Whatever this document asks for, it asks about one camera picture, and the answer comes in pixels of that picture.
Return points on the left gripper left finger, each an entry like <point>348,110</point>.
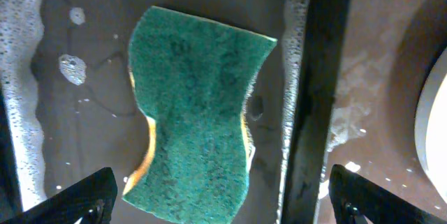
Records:
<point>91,200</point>

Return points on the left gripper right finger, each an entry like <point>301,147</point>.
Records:
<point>356,199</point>

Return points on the pale green plate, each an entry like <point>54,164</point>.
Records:
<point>430,126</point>

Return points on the green and yellow sponge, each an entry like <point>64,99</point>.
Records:
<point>192,78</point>

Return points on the small black tray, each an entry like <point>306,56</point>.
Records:
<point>70,108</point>

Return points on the brown plastic serving tray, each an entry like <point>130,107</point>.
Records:
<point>389,48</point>

